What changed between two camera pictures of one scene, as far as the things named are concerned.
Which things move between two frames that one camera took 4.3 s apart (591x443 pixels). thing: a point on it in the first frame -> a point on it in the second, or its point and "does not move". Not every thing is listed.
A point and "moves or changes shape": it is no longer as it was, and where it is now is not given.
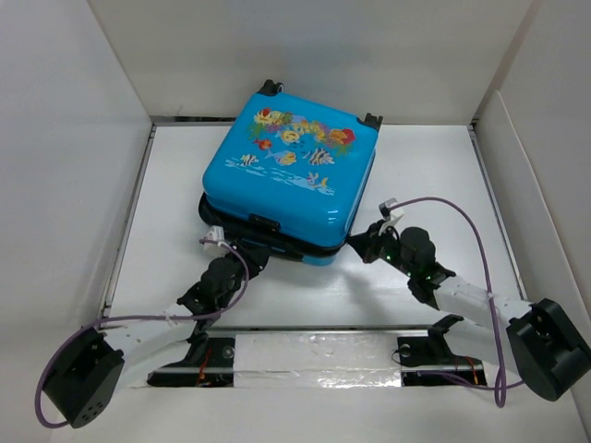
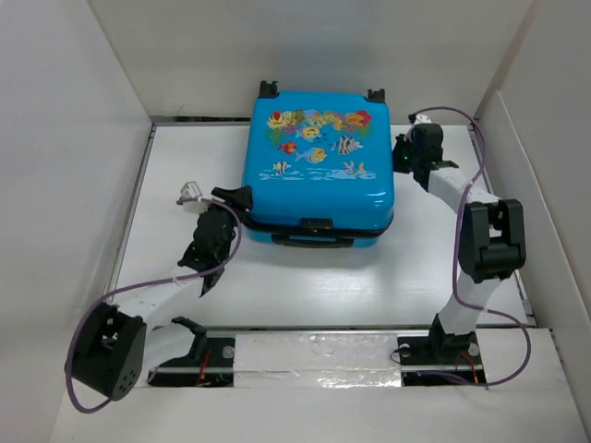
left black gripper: (253, 257) -> (242, 200)
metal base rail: (431, 355) does not move
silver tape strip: (317, 360) does not move
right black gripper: (367, 243) -> (400, 142)
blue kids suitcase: (286, 174) moves or changes shape
